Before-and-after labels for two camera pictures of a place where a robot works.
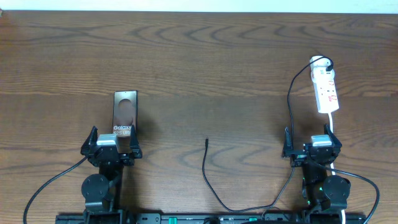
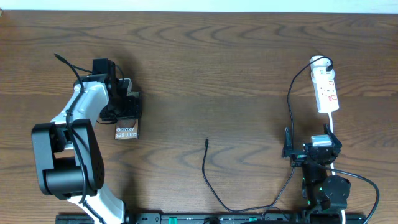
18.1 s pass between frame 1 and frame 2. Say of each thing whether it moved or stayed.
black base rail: stayed
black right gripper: stayed
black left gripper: moved
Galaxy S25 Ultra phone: stayed
